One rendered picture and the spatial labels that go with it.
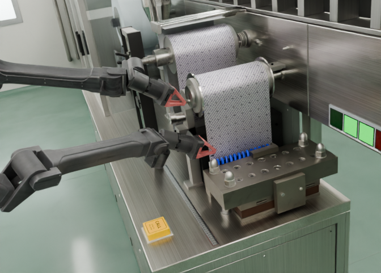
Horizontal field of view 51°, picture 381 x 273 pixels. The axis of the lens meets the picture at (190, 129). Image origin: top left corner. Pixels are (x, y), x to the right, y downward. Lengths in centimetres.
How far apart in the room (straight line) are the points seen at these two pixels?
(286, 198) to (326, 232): 19
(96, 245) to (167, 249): 162
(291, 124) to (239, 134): 22
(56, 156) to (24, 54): 583
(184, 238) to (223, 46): 70
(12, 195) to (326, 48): 89
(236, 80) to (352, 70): 36
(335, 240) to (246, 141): 43
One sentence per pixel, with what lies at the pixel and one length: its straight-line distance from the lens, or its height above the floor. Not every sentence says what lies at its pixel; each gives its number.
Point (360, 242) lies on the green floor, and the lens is 263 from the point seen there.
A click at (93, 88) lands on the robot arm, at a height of 135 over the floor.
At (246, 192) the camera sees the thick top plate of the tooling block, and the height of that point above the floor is 101.
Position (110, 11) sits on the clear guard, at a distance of 219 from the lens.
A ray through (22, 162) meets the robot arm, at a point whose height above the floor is 130.
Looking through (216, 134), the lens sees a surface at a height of 112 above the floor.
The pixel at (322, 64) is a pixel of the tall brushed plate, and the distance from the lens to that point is 124.
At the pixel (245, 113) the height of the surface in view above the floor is 117.
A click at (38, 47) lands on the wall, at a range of 677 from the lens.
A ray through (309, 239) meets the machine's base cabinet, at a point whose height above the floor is 80.
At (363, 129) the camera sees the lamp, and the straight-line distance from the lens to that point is 115.
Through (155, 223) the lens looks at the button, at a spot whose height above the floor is 92.
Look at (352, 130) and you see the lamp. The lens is 119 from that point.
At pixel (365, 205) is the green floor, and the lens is 293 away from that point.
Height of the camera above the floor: 169
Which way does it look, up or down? 24 degrees down
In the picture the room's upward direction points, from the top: 8 degrees counter-clockwise
